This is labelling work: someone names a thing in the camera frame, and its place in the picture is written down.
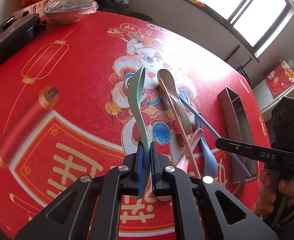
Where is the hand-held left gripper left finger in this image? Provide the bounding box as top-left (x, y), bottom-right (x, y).
top-left (15, 142), bottom-right (145, 240)

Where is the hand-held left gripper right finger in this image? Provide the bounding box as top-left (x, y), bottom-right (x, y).
top-left (150, 142), bottom-right (280, 240)

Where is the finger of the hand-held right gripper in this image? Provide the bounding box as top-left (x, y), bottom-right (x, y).
top-left (215, 137), bottom-right (256, 157)

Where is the stainless steel utensil tray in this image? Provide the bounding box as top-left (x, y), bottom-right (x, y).
top-left (217, 85), bottom-right (259, 183)

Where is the blue spoon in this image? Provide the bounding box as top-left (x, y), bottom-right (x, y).
top-left (195, 116), bottom-right (217, 178)

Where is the pink spoon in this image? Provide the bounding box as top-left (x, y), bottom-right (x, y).
top-left (157, 128), bottom-right (204, 202)

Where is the pink chopstick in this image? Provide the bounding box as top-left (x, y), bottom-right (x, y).
top-left (159, 78), bottom-right (202, 180)

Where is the blue chopstick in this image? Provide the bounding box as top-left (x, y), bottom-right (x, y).
top-left (178, 94), bottom-right (252, 178)

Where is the green spoon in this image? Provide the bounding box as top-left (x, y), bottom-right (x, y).
top-left (127, 66), bottom-right (151, 201)

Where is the white spoon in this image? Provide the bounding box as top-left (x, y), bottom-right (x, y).
top-left (157, 69), bottom-right (193, 137)

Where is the person's right hand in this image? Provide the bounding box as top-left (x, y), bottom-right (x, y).
top-left (256, 170), bottom-right (294, 215)

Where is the white refrigerator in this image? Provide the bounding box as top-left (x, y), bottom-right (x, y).
top-left (252, 80), bottom-right (294, 115)

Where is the red printed cloth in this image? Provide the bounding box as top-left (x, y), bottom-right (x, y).
top-left (262, 59), bottom-right (294, 96)

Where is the red printed table mat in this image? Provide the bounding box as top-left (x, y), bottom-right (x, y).
top-left (0, 11), bottom-right (271, 240)

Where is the dark framed window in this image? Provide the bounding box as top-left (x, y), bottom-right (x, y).
top-left (181, 0), bottom-right (294, 58)

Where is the dark window sill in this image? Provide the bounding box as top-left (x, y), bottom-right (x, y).
top-left (168, 0), bottom-right (260, 63)

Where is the bowl covered with plastic wrap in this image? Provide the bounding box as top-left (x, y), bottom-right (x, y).
top-left (43, 0), bottom-right (98, 25)

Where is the black electric skillet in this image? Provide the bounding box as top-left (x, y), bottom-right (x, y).
top-left (0, 14), bottom-right (47, 74)

